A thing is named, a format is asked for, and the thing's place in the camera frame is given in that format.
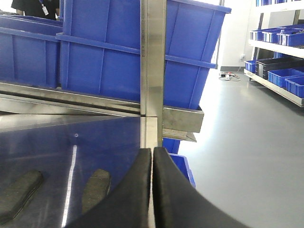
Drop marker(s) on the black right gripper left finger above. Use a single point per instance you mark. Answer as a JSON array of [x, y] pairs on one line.
[[127, 205]]

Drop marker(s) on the stainless steel rack frame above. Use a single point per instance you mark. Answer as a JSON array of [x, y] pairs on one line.
[[157, 122]]

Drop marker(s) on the right blue plastic bin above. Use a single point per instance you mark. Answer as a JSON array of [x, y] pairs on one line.
[[100, 48]]

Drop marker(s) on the left blue plastic bin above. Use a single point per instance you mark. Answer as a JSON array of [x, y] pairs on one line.
[[29, 50]]

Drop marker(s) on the person in black shirt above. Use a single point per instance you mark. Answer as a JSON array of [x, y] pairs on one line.
[[48, 9]]

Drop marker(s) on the grey brake pad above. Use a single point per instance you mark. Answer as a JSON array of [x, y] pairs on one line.
[[96, 189], [17, 194]]

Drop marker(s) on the blue plastic bin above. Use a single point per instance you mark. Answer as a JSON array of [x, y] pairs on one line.
[[29, 50], [100, 48]]

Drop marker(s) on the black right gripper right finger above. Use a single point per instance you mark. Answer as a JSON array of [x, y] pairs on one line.
[[177, 204]]

